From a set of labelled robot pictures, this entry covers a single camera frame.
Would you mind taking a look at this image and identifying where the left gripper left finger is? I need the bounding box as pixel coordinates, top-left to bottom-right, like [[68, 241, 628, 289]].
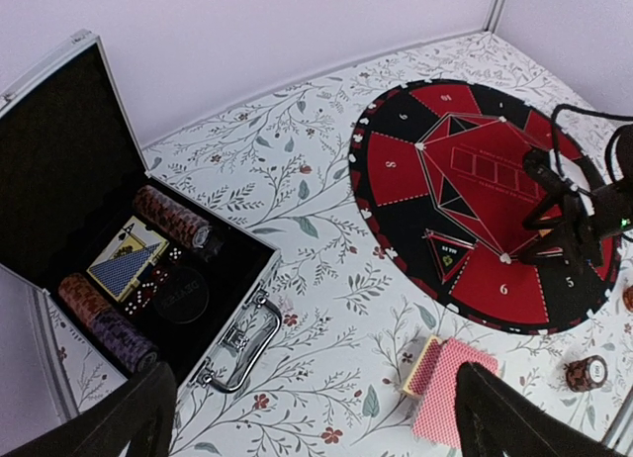
[[7, 362, 177, 456]]

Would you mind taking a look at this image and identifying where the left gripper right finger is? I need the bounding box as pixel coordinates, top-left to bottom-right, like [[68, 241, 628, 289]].
[[455, 362, 632, 456]]

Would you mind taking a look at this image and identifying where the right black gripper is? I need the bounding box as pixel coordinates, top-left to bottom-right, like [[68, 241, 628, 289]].
[[521, 147, 632, 269]]

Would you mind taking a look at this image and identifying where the triangular dealer button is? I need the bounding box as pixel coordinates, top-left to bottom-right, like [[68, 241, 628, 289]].
[[424, 229, 476, 285]]

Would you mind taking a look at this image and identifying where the orange chip stack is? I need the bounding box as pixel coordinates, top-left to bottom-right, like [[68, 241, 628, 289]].
[[622, 286, 633, 313]]

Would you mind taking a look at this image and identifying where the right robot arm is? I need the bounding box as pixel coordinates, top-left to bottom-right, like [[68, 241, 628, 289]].
[[518, 104, 632, 272]]

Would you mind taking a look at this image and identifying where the pink playing card deck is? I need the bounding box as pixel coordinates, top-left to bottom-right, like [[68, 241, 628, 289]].
[[411, 338, 498, 449]]

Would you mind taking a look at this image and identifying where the orange purple chip row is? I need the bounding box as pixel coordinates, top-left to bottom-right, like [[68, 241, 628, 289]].
[[58, 273, 159, 373]]

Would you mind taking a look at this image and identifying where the dark brown chip stack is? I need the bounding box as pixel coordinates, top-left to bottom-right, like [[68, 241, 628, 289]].
[[565, 355, 608, 393]]

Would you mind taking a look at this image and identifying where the red dice set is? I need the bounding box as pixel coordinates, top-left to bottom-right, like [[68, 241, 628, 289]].
[[123, 246, 184, 319]]

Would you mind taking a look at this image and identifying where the black round dealer puck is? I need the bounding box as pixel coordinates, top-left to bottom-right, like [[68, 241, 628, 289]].
[[152, 267, 209, 324]]

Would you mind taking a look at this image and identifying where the aluminium poker chip case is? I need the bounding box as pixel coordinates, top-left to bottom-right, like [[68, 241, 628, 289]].
[[1, 30, 281, 402]]

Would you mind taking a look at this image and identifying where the round red black poker mat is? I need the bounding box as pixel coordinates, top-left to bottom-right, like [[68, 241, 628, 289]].
[[349, 79, 620, 334]]

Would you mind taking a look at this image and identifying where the boxed blue card deck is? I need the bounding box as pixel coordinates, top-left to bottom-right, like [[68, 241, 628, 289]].
[[87, 216, 169, 303]]

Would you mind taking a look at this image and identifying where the floral table cloth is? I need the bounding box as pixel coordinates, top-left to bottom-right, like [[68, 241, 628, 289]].
[[46, 31, 633, 457]]

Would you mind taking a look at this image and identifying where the brown chip row in case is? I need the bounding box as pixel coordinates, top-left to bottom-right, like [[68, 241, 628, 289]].
[[133, 185, 213, 248]]

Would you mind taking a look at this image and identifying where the right aluminium frame post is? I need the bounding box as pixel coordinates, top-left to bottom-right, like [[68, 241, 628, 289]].
[[483, 0, 506, 33]]

